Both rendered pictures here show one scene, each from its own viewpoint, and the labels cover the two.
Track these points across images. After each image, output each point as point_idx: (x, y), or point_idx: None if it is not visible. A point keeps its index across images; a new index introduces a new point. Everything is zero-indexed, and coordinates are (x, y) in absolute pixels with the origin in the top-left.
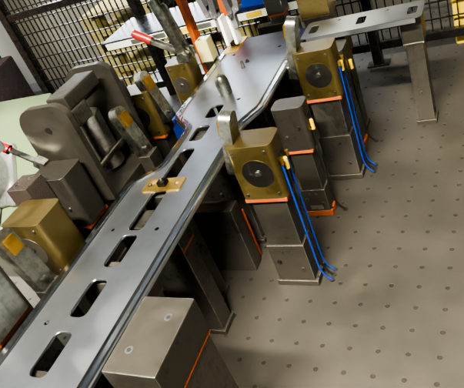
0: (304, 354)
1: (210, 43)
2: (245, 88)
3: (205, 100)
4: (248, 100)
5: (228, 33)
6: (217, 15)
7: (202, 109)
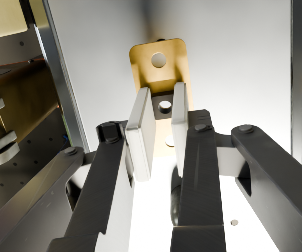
0: None
1: None
2: (229, 184)
3: (146, 217)
4: (261, 230)
5: (151, 121)
6: (133, 179)
7: (162, 246)
